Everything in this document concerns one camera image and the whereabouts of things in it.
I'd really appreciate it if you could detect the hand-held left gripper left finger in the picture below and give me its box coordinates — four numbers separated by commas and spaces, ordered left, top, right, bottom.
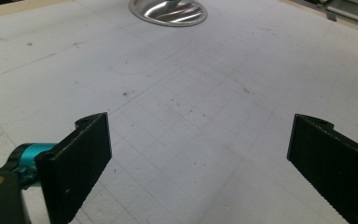
34, 111, 113, 224

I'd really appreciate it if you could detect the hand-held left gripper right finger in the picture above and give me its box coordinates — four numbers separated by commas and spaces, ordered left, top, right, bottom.
286, 113, 358, 224

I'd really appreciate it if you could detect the aluminium rail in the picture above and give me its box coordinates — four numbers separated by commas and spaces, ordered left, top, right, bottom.
325, 5, 358, 26

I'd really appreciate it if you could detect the metal utensil rack stand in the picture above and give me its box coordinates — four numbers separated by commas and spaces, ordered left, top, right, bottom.
128, 0, 208, 28

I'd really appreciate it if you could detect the white grid mat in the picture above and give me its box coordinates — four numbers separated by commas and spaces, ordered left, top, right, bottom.
0, 0, 358, 224

